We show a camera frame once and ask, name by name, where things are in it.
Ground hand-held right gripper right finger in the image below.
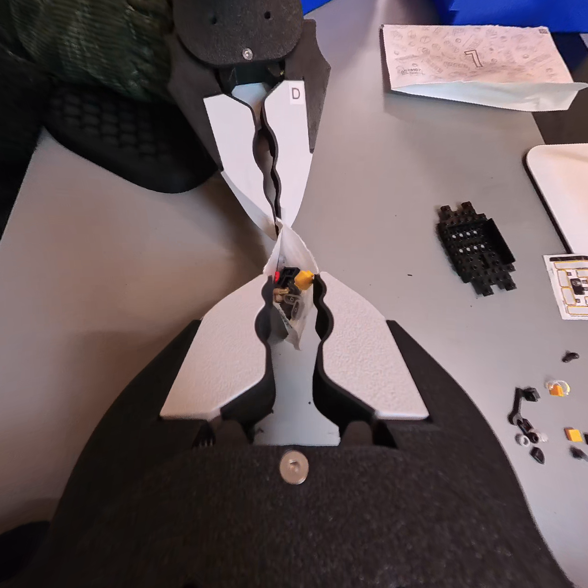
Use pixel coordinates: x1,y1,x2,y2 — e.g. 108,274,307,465
312,271,431,444

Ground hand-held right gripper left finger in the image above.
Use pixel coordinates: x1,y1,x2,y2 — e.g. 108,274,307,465
160,273,275,432

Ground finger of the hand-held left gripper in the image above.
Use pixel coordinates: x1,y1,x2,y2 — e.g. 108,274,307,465
203,84,282,240
261,80,314,228

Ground small white paper bag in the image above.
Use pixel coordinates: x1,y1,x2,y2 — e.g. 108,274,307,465
262,218,319,351

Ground person's left forearm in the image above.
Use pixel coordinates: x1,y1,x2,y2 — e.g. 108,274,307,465
0,0,179,104

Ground grey desk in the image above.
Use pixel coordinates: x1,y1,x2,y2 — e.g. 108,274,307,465
0,0,588,588

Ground black toy chassis plate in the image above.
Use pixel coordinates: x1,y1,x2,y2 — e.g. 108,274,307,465
435,201,518,298

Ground large flat white paper bag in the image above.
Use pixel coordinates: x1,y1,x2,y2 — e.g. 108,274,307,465
380,24,588,113

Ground group of small toy pieces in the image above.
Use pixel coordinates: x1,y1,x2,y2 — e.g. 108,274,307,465
507,350,588,466

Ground person's black clothing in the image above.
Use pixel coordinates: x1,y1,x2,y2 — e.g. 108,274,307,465
0,43,55,239

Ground sticker sheet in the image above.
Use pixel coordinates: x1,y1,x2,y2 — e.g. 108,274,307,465
543,254,588,321

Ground blue plastic bin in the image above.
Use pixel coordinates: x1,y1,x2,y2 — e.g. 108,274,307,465
432,0,588,34

